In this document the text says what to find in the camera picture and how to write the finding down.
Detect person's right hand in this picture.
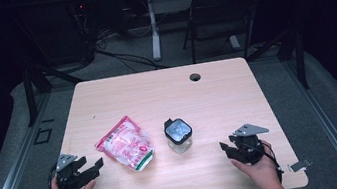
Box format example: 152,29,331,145
228,137,286,189

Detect glass jar with black lid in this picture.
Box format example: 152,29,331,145
161,114,197,156

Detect metal table bracket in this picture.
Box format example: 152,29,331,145
287,157,314,173

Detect right hand-held gripper cable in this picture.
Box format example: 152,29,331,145
243,137,286,186

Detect black metal stand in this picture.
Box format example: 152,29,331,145
18,55,89,129
242,24,312,98

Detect black folding chair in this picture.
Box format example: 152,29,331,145
175,0,272,70

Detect pink and white plastic bag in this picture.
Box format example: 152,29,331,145
91,112,157,179

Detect white desk leg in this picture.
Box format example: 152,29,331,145
143,0,165,62
228,33,243,52

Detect black floor cables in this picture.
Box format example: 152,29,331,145
91,20,171,80

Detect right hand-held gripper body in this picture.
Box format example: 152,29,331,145
227,120,274,168

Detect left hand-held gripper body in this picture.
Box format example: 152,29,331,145
51,150,87,189

